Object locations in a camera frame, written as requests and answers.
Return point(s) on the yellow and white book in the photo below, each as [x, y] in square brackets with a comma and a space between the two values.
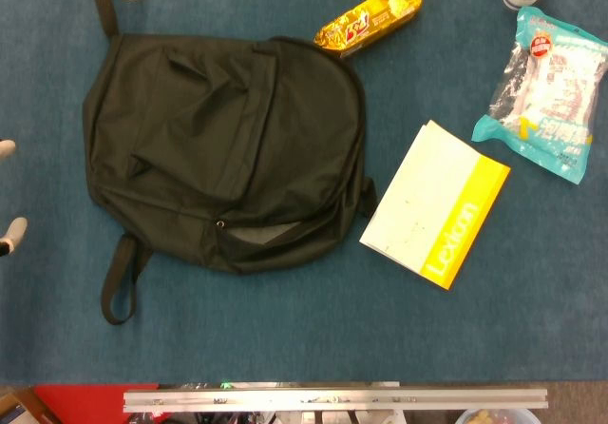
[427, 205]

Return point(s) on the red panel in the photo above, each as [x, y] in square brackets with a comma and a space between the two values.
[81, 402]

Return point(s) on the blue felt table cover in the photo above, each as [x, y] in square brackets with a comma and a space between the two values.
[304, 329]

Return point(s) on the gold foil biscuit packet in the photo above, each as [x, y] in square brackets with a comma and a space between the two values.
[366, 20]

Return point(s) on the brown cardboard box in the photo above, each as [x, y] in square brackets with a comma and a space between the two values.
[19, 410]

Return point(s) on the black fabric backpack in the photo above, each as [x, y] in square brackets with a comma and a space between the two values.
[214, 134]

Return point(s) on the aluminium profile rail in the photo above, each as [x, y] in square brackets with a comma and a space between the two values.
[332, 400]

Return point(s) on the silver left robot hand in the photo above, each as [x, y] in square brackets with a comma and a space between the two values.
[14, 233]

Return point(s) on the pale blue plastic bin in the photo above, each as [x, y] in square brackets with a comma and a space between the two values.
[499, 417]

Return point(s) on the teal plastic snack bag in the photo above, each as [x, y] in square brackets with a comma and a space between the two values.
[546, 96]

